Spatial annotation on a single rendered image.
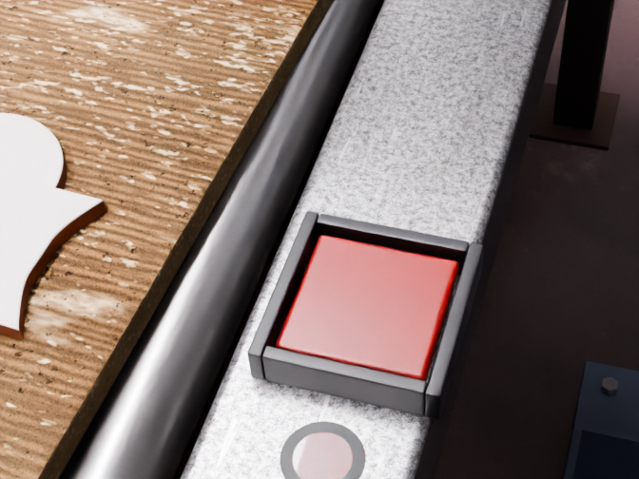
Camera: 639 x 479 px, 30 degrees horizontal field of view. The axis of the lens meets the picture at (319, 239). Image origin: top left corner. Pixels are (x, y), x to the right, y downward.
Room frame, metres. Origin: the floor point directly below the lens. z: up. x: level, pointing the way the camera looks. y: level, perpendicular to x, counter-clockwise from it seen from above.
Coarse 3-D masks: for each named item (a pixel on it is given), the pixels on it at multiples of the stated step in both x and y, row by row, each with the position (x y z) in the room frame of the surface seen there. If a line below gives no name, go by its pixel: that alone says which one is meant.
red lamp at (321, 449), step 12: (324, 432) 0.24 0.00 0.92; (300, 444) 0.23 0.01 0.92; (312, 444) 0.23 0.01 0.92; (324, 444) 0.23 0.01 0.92; (336, 444) 0.23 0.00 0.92; (300, 456) 0.23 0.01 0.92; (312, 456) 0.23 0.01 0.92; (324, 456) 0.23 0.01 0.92; (336, 456) 0.23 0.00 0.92; (348, 456) 0.23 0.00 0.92; (300, 468) 0.22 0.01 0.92; (312, 468) 0.22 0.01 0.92; (324, 468) 0.22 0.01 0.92; (336, 468) 0.22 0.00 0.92; (348, 468) 0.22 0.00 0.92
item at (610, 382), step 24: (600, 384) 0.82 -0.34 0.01; (624, 384) 0.82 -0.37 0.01; (576, 408) 0.79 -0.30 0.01; (600, 408) 0.78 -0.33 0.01; (624, 408) 0.78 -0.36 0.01; (576, 432) 0.75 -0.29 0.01; (600, 432) 0.67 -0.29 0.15; (624, 432) 0.75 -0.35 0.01; (576, 456) 0.72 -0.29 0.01; (600, 456) 0.67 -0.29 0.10; (624, 456) 0.66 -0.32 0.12
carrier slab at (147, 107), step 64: (0, 0) 0.49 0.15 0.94; (64, 0) 0.49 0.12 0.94; (128, 0) 0.48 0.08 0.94; (192, 0) 0.48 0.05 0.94; (256, 0) 0.47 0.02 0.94; (320, 0) 0.47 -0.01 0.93; (0, 64) 0.44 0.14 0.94; (64, 64) 0.44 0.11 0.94; (128, 64) 0.43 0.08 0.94; (192, 64) 0.43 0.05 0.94; (256, 64) 0.43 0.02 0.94; (64, 128) 0.39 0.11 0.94; (128, 128) 0.39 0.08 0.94; (192, 128) 0.39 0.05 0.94; (256, 128) 0.39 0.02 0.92; (128, 192) 0.35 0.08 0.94; (192, 192) 0.35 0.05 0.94; (64, 256) 0.32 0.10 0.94; (128, 256) 0.32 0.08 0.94; (64, 320) 0.29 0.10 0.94; (128, 320) 0.28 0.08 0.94; (0, 384) 0.26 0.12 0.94; (64, 384) 0.26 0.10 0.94; (0, 448) 0.23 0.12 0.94; (64, 448) 0.23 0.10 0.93
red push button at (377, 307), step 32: (320, 256) 0.31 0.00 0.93; (352, 256) 0.31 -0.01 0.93; (384, 256) 0.31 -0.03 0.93; (416, 256) 0.31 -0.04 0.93; (320, 288) 0.30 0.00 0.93; (352, 288) 0.29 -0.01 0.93; (384, 288) 0.29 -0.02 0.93; (416, 288) 0.29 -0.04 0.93; (448, 288) 0.29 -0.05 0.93; (288, 320) 0.28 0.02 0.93; (320, 320) 0.28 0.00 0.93; (352, 320) 0.28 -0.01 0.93; (384, 320) 0.28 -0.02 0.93; (416, 320) 0.27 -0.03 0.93; (320, 352) 0.26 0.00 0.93; (352, 352) 0.26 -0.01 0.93; (384, 352) 0.26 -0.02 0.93; (416, 352) 0.26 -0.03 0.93
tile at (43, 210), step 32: (0, 128) 0.39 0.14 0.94; (32, 128) 0.39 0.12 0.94; (0, 160) 0.37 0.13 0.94; (32, 160) 0.37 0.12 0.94; (64, 160) 0.37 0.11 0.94; (0, 192) 0.35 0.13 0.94; (32, 192) 0.35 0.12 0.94; (64, 192) 0.35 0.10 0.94; (0, 224) 0.33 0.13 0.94; (32, 224) 0.33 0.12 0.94; (64, 224) 0.33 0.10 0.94; (0, 256) 0.31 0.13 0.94; (32, 256) 0.31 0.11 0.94; (0, 288) 0.30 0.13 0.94; (0, 320) 0.28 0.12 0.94
